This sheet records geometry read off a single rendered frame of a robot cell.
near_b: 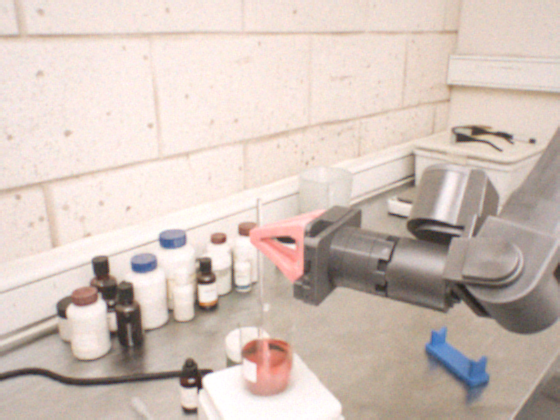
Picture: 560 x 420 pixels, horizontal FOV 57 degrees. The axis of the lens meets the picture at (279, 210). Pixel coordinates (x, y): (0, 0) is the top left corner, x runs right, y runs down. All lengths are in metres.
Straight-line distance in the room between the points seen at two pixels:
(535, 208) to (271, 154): 0.86
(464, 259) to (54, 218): 0.70
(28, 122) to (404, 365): 0.67
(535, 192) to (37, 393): 0.65
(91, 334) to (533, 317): 0.60
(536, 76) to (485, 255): 1.44
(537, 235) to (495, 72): 1.46
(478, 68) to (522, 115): 0.21
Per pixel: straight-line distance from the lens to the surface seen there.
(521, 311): 0.41
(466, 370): 0.80
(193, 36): 1.05
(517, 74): 1.83
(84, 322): 0.80
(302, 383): 0.61
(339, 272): 0.46
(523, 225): 0.42
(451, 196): 0.47
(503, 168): 1.49
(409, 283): 0.44
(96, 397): 0.76
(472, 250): 0.41
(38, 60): 0.89
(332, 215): 0.49
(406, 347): 0.84
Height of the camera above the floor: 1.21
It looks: 20 degrees down
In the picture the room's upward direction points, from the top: straight up
